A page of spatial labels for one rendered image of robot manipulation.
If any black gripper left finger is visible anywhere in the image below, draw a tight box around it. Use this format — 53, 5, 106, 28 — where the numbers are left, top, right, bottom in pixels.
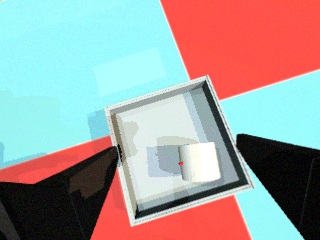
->
0, 146, 119, 240

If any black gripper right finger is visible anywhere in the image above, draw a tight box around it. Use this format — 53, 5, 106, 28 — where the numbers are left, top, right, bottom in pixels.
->
236, 133, 320, 240

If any white square tray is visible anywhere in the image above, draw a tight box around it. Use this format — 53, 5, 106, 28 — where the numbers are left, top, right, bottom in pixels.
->
104, 75, 256, 227

